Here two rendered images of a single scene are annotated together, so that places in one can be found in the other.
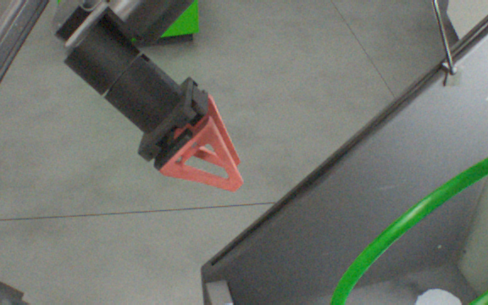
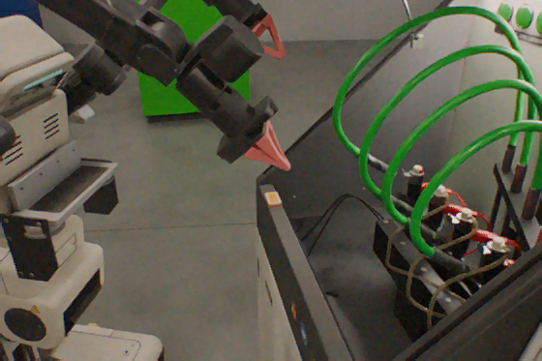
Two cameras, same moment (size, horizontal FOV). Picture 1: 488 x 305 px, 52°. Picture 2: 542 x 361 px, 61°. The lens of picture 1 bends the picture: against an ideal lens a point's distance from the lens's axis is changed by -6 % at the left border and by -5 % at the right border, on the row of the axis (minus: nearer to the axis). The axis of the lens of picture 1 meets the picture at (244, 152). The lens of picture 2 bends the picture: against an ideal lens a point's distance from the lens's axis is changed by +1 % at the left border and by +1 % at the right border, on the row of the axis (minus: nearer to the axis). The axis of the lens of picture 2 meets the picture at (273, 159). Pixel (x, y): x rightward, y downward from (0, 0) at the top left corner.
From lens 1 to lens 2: 47 cm
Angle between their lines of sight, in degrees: 11
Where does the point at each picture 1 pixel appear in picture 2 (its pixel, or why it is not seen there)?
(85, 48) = not seen: outside the picture
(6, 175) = not seen: hidden behind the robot
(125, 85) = not seen: outside the picture
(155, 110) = (242, 10)
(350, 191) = (352, 122)
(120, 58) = not seen: outside the picture
